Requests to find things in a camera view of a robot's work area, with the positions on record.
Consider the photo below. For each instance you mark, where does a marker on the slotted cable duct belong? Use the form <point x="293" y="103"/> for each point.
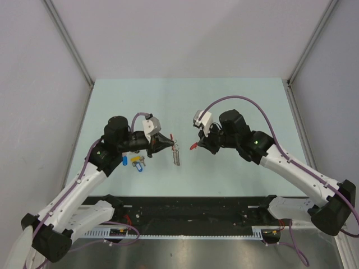
<point x="227" y="233"/>

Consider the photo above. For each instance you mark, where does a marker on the blue tag key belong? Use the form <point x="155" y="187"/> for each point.
<point x="124" y="161"/>
<point x="138" y="166"/>

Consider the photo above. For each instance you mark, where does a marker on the blue tag key front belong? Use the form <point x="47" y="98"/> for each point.
<point x="138" y="166"/>

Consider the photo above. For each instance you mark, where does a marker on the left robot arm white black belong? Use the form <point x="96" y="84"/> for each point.
<point x="53" y="229"/>

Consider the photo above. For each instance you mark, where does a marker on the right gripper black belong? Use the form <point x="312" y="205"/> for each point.
<point x="205" y="141"/>

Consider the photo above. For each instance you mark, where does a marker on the red tag key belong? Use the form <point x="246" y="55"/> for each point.
<point x="194" y="146"/>

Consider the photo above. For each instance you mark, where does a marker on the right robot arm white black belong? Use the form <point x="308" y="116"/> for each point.
<point x="328" y="202"/>

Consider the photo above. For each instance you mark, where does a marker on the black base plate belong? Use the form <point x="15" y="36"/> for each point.
<point x="180" y="213"/>

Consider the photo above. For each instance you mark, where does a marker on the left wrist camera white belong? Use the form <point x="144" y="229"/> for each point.
<point x="151" y="126"/>

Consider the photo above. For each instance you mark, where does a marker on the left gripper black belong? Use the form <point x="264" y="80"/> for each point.
<point x="153" y="147"/>

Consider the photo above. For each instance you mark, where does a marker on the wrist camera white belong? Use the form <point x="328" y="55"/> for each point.
<point x="203" y="120"/>
<point x="151" y="126"/>

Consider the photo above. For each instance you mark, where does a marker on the aluminium frame post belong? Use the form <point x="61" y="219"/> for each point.
<point x="320" y="27"/>
<point x="67" y="40"/>

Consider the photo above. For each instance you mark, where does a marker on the left aluminium frame post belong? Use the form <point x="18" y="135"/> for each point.
<point x="67" y="40"/>

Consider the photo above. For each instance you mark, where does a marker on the blue tag key back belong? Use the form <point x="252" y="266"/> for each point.
<point x="124" y="161"/>

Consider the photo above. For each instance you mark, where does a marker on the yellow tag key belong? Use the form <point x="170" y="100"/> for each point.
<point x="138" y="159"/>

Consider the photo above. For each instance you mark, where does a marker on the right aluminium frame post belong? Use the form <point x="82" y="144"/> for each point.
<point x="320" y="27"/>

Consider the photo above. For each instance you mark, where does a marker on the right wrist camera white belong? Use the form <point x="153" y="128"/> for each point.
<point x="203" y="120"/>

